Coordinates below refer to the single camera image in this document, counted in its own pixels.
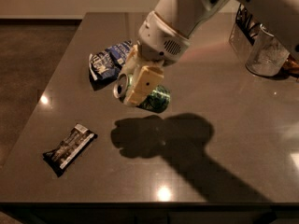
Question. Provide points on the black snack bar wrapper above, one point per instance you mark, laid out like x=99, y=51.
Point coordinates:
x=69, y=148

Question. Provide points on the green soda can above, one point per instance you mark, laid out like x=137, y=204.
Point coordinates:
x=157, y=101

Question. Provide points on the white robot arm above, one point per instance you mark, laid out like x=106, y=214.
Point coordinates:
x=184, y=16

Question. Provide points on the blue chip bag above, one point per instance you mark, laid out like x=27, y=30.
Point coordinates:
x=107, y=63

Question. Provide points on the black wire basket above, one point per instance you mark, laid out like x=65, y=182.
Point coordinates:
x=247, y=24

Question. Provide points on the clear glass jar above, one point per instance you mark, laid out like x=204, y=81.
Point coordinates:
x=267, y=55

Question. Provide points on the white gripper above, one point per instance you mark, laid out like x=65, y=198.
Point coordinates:
x=159, y=40

